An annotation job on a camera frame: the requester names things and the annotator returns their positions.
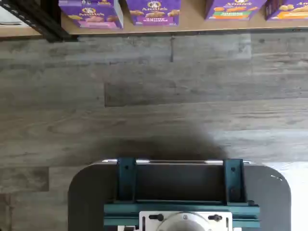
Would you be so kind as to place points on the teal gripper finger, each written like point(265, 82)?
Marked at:
point(126, 180)
point(234, 180)

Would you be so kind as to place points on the wooden shelf board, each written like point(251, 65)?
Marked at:
point(19, 31)
point(168, 29)

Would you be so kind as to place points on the purple Annie's box pink patch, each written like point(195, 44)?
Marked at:
point(96, 18)

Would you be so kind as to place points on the purple Annie's box green patch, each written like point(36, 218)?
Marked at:
point(235, 10)

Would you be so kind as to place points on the purple Annie's box orange patch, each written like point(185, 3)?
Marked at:
point(291, 12)

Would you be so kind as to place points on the dark grey rounded base plate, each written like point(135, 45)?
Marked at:
point(84, 204)

